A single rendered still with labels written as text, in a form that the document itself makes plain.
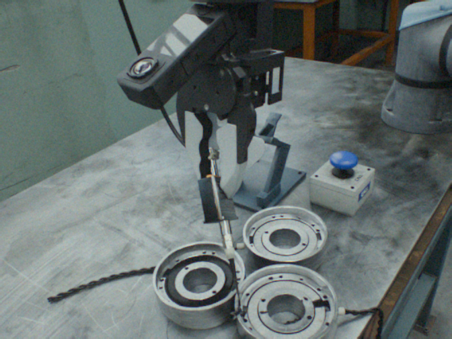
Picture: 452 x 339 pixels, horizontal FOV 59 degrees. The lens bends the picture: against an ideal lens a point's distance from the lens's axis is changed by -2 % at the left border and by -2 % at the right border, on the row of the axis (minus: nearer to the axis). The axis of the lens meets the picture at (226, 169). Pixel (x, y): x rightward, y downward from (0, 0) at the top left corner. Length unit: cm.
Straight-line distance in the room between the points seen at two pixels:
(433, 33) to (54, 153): 178
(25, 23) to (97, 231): 148
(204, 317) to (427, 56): 59
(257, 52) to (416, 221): 34
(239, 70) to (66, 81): 178
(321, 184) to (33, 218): 46
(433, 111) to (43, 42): 166
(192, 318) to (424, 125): 58
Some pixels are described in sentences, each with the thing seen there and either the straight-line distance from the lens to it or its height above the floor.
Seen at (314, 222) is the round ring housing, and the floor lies 83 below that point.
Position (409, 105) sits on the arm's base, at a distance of 84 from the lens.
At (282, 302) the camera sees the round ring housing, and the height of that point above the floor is 82.
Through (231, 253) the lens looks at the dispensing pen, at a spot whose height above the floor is 88.
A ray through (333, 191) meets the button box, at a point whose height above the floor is 83.
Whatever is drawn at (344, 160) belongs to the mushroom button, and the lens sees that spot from 59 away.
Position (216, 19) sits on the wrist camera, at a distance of 37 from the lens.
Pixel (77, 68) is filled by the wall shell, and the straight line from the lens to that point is 214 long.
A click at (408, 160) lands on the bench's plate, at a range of 76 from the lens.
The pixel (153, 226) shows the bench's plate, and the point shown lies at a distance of 61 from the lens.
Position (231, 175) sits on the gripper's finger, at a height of 95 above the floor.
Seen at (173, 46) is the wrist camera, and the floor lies 109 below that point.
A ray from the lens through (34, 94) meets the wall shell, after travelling 205.
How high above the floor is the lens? 117
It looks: 31 degrees down
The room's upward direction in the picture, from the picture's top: 6 degrees counter-clockwise
